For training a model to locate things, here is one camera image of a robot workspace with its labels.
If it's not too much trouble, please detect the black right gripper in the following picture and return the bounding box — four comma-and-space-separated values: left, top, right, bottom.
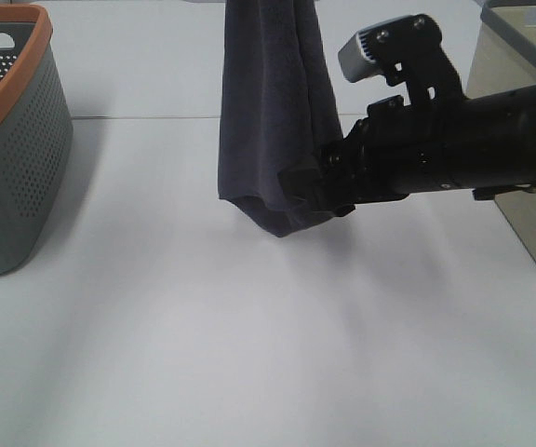
277, 119, 369, 217

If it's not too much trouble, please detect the dark grey towel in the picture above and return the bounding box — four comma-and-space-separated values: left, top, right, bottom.
218, 1, 342, 237

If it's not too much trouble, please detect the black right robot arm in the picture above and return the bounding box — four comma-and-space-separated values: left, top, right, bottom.
278, 85, 536, 217

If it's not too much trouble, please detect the beige basket grey rim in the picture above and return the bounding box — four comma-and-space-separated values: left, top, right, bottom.
466, 1, 536, 264

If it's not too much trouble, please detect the grey perforated basket orange rim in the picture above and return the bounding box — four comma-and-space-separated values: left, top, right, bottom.
0, 4, 74, 275

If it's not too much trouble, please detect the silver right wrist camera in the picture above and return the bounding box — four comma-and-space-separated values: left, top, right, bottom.
338, 14, 465, 107

